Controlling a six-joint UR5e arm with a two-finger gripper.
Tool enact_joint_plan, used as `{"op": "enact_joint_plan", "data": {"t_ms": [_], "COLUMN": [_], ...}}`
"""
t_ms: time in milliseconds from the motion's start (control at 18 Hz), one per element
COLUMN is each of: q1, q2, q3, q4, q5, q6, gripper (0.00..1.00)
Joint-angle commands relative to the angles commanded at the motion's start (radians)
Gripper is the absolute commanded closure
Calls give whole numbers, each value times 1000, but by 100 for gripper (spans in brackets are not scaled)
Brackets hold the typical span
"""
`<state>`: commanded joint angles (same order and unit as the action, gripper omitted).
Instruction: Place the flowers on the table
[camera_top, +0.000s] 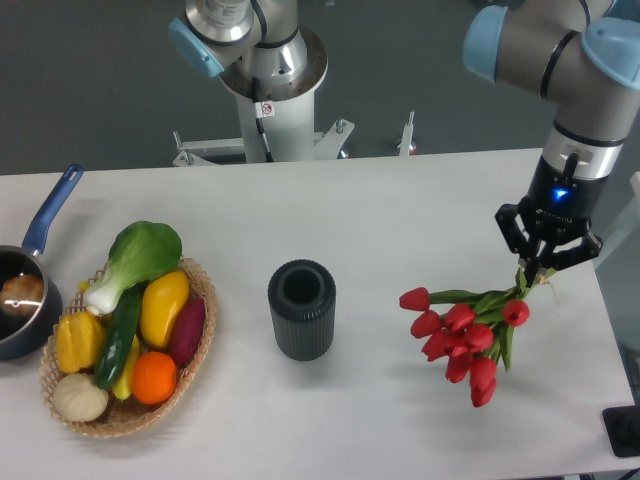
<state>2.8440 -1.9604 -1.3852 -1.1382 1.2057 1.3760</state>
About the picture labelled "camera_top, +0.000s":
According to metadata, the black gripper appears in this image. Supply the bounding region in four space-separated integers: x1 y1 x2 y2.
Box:
495 156 606 285

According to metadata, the red tulip bouquet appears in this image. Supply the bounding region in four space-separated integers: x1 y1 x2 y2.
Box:
399 269 555 408

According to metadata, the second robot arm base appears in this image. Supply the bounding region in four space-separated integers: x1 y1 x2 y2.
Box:
168 1 328 101

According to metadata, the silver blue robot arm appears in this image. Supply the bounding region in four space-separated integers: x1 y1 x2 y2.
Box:
463 1 639 284

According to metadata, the black device at edge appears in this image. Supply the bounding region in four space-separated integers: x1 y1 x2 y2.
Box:
602 405 639 458

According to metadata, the dark ribbed vase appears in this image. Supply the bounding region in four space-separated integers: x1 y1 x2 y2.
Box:
267 259 337 361

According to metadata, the purple sweet potato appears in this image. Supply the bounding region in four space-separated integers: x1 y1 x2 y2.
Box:
167 298 206 368

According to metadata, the yellow mango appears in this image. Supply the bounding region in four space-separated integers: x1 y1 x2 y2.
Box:
139 269 190 350

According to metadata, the green bok choy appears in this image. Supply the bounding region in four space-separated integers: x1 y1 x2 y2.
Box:
84 221 182 316

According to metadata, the orange fruit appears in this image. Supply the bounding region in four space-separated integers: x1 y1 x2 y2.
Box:
132 351 177 405

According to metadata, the green cucumber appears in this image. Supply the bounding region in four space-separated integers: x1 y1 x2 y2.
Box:
94 285 143 390

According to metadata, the yellow banana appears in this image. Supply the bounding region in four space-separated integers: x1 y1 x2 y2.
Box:
111 335 141 401

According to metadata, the woven wicker basket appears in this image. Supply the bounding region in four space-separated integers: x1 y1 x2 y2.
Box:
39 257 217 438

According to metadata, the yellow bell pepper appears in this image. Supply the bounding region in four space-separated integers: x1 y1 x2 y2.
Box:
56 311 104 374

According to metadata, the white steamed bun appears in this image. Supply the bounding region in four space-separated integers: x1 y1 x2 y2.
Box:
52 373 109 422

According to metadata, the brown food in pan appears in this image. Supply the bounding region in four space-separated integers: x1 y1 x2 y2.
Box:
1 274 44 316

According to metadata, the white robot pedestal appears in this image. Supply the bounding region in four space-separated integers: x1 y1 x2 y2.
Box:
172 89 417 168

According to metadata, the black cable on pedestal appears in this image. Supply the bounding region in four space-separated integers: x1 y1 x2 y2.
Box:
250 75 276 163

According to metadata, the blue handled saucepan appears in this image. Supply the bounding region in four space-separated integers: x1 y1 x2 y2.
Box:
1 164 84 361

